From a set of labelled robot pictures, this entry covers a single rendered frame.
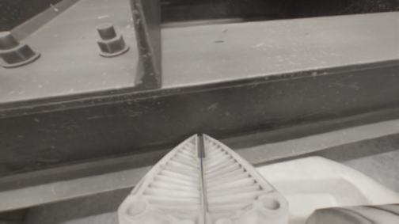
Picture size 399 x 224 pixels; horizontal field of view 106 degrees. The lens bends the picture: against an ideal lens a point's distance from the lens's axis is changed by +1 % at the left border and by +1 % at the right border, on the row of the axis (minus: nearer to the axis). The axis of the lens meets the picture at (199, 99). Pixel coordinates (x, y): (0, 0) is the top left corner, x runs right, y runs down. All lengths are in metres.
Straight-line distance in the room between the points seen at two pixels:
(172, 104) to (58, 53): 0.16
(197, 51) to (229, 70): 0.05
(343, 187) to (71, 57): 0.59
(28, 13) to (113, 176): 0.31
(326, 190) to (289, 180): 0.11
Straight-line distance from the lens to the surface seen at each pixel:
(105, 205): 0.86
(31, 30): 0.34
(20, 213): 1.02
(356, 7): 0.80
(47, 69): 0.22
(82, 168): 0.43
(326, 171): 0.52
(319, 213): 0.23
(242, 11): 1.09
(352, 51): 0.27
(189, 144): 0.16
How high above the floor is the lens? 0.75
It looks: 46 degrees down
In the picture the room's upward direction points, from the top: 1 degrees counter-clockwise
